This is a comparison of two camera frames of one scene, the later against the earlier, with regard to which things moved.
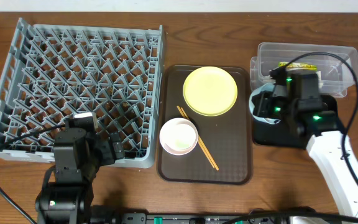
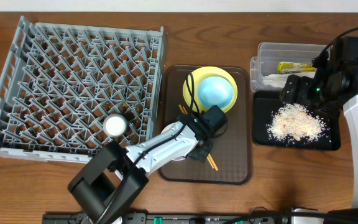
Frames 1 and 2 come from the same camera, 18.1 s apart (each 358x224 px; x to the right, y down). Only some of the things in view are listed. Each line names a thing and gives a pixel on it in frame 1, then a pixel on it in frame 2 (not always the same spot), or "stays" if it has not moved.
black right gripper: x=271 y=97 → x=304 y=83
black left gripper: x=112 y=149 → x=202 y=150
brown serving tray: x=229 y=137 stays
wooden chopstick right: x=202 y=144 stays
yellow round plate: x=211 y=91 stays
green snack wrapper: x=299 y=66 stays
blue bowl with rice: x=266 y=87 → x=214 y=90
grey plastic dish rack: x=53 y=71 stays
